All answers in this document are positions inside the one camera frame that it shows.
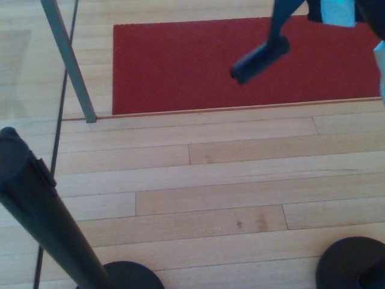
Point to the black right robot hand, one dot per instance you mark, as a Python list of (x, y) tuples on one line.
[(371, 13)]

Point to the red carpet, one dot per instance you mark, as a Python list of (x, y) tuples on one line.
[(180, 66)]

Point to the grey metal post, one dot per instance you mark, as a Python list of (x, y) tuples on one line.
[(69, 60)]

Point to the clear glass panel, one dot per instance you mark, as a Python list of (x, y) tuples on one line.
[(24, 75)]

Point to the black stanchion with receiver slots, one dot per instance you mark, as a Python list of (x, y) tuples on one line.
[(36, 210)]

